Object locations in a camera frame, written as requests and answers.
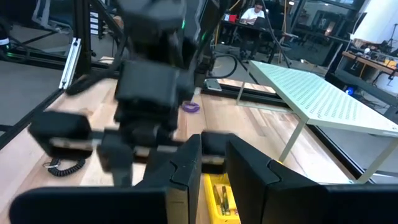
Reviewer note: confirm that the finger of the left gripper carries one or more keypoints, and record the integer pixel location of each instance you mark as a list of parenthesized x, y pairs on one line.
[(158, 158), (119, 161)]

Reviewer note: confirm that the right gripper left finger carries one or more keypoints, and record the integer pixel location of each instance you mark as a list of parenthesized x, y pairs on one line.
[(185, 177)]

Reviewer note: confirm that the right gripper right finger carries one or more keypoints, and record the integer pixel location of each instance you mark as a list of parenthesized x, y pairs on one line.
[(258, 186)]

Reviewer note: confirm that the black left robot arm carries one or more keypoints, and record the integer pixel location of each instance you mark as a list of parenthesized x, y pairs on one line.
[(155, 28)]

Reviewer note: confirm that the yellow plastic basket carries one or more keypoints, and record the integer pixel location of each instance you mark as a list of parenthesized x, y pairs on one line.
[(210, 202)]

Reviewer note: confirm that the purple coil wristband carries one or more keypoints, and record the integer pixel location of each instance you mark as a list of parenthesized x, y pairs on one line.
[(186, 109)]

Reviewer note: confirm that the black coil wristband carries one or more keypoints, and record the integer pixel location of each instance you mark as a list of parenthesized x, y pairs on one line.
[(66, 172)]

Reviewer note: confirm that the green perforated metal shelf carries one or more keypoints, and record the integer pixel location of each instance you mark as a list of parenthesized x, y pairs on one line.
[(326, 102)]

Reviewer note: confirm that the red box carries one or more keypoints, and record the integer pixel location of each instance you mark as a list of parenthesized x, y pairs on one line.
[(233, 18)]

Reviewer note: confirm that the person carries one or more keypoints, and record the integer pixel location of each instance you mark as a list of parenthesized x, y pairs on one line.
[(253, 14)]

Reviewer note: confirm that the wooden workbench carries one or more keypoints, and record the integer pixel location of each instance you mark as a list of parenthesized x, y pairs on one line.
[(373, 63)]

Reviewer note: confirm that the grey metal base plate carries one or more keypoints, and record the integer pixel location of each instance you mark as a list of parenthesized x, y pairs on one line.
[(214, 84)]

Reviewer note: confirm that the silver aluminium bracket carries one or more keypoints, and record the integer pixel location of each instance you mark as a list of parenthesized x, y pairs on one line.
[(71, 63)]

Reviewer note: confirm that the black aluminium rig frame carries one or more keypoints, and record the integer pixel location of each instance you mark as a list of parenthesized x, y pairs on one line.
[(82, 31)]

